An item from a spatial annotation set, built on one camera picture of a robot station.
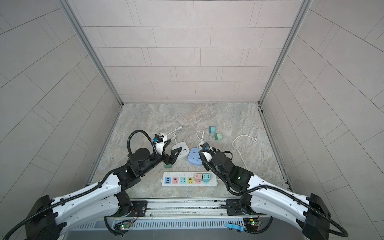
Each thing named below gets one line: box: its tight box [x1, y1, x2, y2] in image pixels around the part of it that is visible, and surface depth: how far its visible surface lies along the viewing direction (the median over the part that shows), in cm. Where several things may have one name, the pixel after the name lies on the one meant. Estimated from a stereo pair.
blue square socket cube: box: [188, 147, 203, 165], surface depth 88 cm
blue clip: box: [225, 223, 245, 232], surface depth 67 cm
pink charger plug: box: [194, 173, 203, 184], surface depth 77 cm
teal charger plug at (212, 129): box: [208, 126, 216, 133], surface depth 101 cm
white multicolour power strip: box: [161, 171, 218, 187], surface depth 79 cm
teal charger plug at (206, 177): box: [202, 174, 211, 183], surface depth 77 cm
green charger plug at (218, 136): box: [214, 133, 223, 141], surface depth 98 cm
